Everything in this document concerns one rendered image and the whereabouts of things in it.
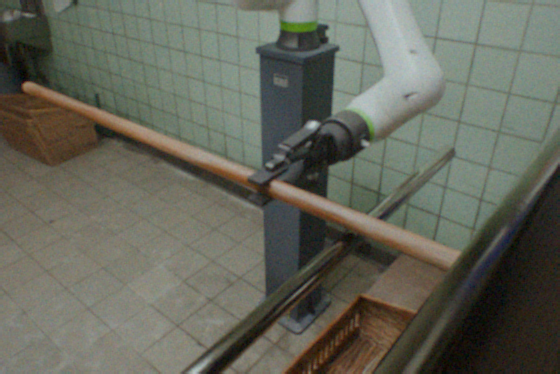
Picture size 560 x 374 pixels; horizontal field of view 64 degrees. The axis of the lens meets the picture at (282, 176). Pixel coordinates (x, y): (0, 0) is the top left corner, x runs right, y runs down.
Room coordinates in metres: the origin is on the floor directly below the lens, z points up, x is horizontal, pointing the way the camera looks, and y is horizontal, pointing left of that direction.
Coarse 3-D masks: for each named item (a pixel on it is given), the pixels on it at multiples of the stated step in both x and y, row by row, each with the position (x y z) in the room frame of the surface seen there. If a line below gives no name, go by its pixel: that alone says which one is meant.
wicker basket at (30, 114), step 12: (0, 96) 3.17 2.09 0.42; (12, 96) 3.24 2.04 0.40; (24, 96) 3.32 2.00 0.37; (0, 108) 3.03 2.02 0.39; (12, 108) 2.92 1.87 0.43; (24, 108) 3.30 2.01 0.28; (60, 108) 2.99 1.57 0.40; (36, 120) 2.83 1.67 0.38; (48, 120) 2.90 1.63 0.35; (60, 120) 3.27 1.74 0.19; (84, 120) 3.13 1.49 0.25; (48, 132) 2.88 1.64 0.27; (60, 132) 2.95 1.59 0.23; (72, 132) 3.03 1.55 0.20
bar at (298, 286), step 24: (432, 168) 0.73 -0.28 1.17; (408, 192) 0.65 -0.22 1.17; (384, 216) 0.58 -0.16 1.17; (336, 240) 0.51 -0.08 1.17; (360, 240) 0.53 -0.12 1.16; (312, 264) 0.46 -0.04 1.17; (336, 264) 0.48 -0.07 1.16; (288, 288) 0.42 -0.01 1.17; (312, 288) 0.43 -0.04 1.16; (264, 312) 0.38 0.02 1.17; (288, 312) 0.40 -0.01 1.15; (240, 336) 0.34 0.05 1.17; (216, 360) 0.31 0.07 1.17
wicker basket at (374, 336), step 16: (352, 304) 0.82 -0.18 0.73; (368, 304) 0.84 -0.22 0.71; (384, 304) 0.81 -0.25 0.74; (336, 320) 0.77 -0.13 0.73; (368, 320) 0.83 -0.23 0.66; (384, 320) 0.81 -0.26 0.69; (320, 336) 0.72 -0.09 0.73; (352, 336) 0.83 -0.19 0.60; (368, 336) 0.83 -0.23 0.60; (384, 336) 0.80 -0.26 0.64; (304, 352) 0.67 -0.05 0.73; (320, 352) 0.72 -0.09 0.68; (336, 352) 0.78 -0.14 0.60; (368, 352) 0.79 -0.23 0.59; (384, 352) 0.79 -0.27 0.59; (288, 368) 0.63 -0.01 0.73; (304, 368) 0.67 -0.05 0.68; (320, 368) 0.73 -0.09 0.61; (336, 368) 0.74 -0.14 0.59; (352, 368) 0.74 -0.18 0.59; (368, 368) 0.74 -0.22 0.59
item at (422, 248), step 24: (48, 96) 1.04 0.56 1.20; (96, 120) 0.91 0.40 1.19; (120, 120) 0.87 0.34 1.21; (168, 144) 0.77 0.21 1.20; (216, 168) 0.68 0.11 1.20; (240, 168) 0.66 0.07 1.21; (264, 192) 0.62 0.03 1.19; (288, 192) 0.59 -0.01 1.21; (336, 216) 0.53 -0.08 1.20; (360, 216) 0.52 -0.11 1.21; (384, 240) 0.49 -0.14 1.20; (408, 240) 0.47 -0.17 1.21; (432, 264) 0.44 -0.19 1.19
